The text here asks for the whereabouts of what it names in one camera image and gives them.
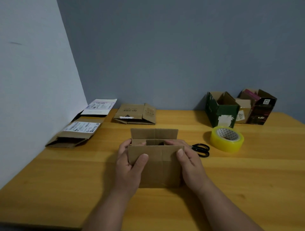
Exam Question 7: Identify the person's right hand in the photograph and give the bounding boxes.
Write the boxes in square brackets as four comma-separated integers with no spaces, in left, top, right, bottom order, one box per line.
[164,140,210,194]

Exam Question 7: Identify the person's left hand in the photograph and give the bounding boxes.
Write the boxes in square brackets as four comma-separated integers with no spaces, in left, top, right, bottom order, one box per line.
[114,139,149,197]

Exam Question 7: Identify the black scissors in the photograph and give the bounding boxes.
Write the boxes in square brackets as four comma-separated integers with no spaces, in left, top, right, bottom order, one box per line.
[192,143,211,158]

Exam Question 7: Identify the brown carton with label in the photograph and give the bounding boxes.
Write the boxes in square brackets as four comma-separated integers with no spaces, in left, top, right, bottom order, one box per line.
[128,128,185,189]

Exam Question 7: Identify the yellow tape roll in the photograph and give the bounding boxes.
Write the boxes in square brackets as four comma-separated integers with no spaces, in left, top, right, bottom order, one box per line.
[210,126,245,153]

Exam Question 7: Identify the plain brown carton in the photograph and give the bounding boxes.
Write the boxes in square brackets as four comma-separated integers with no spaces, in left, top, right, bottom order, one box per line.
[112,103,157,125]

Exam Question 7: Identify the green box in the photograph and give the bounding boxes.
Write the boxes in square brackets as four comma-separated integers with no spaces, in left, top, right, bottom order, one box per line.
[205,91,241,129]

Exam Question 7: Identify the black box white label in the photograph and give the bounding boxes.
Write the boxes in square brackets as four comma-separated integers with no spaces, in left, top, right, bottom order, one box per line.
[71,99,118,122]

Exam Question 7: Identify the small brown cardboard box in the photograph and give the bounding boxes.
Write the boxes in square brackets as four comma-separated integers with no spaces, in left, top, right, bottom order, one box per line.
[234,97,253,124]

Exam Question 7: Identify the pink and black carton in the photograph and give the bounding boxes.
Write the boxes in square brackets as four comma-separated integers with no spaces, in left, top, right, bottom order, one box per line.
[239,89,278,125]

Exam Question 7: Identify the person's left forearm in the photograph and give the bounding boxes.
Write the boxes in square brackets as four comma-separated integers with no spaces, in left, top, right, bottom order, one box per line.
[82,187,136,231]

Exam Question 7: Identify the person's right forearm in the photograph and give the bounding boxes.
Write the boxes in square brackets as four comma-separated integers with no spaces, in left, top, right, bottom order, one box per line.
[196,181,262,231]

